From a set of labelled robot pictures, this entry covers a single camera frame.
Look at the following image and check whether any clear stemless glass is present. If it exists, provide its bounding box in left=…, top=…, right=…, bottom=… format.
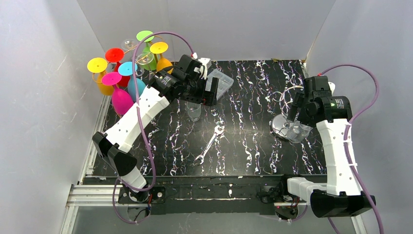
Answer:
left=286, top=123, right=313, bottom=143

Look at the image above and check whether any orange glass yellow base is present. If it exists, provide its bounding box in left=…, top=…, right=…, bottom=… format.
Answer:
left=150, top=41, right=173, bottom=74

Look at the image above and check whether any clear champagne flute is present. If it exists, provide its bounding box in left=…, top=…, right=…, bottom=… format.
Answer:
left=136, top=52, right=161, bottom=82

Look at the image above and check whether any blue wine glass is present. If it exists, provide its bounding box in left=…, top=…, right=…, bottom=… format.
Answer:
left=118, top=61, right=146, bottom=102

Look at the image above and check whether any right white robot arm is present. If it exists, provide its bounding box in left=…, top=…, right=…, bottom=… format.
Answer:
left=257, top=76, right=375, bottom=217

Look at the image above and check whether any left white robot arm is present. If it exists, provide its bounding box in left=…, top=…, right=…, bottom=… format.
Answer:
left=92, top=55, right=219, bottom=195

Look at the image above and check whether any clear tumbler glass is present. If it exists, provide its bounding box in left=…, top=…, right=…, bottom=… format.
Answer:
left=186, top=102, right=202, bottom=122

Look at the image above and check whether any green wine glass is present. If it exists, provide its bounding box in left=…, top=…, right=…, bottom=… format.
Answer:
left=136, top=30, right=154, bottom=53

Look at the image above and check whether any pink wine glass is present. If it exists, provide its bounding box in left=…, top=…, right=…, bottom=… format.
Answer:
left=101, top=72, right=134, bottom=116

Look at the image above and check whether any clear wine glass rear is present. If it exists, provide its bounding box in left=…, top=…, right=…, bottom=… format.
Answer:
left=121, top=39, right=139, bottom=62

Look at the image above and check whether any red wine glass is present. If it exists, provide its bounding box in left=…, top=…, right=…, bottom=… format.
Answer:
left=105, top=47, right=130, bottom=87

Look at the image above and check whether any clear plastic screw box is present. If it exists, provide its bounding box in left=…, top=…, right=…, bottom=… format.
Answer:
left=206, top=69, right=234, bottom=100

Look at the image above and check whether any silver combination wrench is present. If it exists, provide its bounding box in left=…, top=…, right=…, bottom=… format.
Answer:
left=194, top=126, right=225, bottom=166

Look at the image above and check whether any orange glass yellow foot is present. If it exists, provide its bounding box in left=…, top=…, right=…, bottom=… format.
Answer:
left=87, top=58, right=114, bottom=96

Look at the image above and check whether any silver wire glass rack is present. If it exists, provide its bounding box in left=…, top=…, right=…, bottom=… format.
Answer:
left=269, top=85, right=303, bottom=140

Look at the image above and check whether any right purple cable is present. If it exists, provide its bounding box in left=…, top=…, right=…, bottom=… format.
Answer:
left=290, top=64, right=385, bottom=234

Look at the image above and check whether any purple cable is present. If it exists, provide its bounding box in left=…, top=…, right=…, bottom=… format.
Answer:
left=112, top=31, right=196, bottom=225
left=290, top=64, right=385, bottom=234

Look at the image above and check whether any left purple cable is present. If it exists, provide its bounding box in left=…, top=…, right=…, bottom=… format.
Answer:
left=112, top=31, right=196, bottom=225

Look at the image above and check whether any gold wire glass rack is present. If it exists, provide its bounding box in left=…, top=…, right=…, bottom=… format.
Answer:
left=92, top=35, right=175, bottom=128

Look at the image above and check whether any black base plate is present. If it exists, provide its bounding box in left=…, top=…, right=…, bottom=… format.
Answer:
left=115, top=175, right=306, bottom=219

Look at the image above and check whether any aluminium frame rail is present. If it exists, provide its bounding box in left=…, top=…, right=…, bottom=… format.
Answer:
left=60, top=96, right=367, bottom=234

